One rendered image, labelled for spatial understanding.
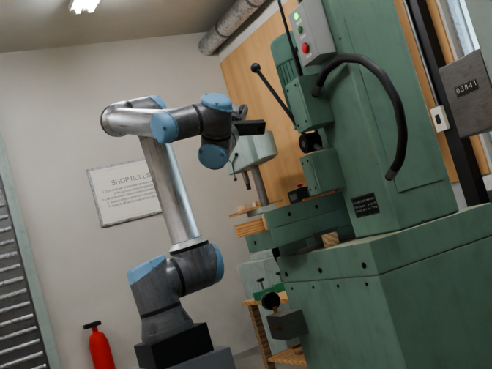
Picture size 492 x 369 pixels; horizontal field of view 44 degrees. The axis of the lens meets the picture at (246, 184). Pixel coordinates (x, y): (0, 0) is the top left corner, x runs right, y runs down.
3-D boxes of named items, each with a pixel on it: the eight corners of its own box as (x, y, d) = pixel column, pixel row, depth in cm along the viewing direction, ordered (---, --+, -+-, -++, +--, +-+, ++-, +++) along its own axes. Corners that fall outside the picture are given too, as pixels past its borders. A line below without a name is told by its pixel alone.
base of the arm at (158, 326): (149, 345, 206) (140, 316, 207) (138, 343, 223) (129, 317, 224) (200, 324, 214) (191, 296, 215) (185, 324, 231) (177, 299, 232)
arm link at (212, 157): (226, 146, 178) (225, 175, 183) (237, 127, 188) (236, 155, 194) (195, 141, 180) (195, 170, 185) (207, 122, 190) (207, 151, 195)
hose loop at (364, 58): (355, 192, 179) (319, 74, 182) (429, 168, 149) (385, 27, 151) (339, 196, 177) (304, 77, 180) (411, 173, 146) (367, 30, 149)
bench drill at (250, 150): (315, 337, 471) (257, 140, 484) (360, 340, 416) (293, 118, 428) (260, 359, 451) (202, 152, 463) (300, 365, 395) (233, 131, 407)
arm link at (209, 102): (203, 107, 170) (203, 147, 177) (239, 99, 176) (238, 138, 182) (187, 95, 177) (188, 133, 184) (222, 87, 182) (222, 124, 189)
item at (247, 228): (381, 196, 213) (378, 185, 214) (385, 195, 211) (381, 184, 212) (237, 238, 190) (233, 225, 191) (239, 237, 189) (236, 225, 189)
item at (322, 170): (334, 189, 188) (323, 152, 189) (347, 185, 182) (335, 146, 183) (308, 197, 184) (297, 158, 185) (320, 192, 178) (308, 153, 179)
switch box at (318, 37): (320, 64, 180) (304, 13, 181) (337, 51, 171) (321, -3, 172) (302, 67, 177) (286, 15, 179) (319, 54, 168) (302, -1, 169)
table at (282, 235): (376, 214, 241) (372, 199, 241) (426, 201, 213) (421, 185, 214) (238, 255, 216) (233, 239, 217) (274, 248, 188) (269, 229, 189)
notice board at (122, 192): (178, 209, 497) (162, 154, 500) (179, 208, 496) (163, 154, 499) (101, 228, 467) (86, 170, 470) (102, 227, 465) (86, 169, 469)
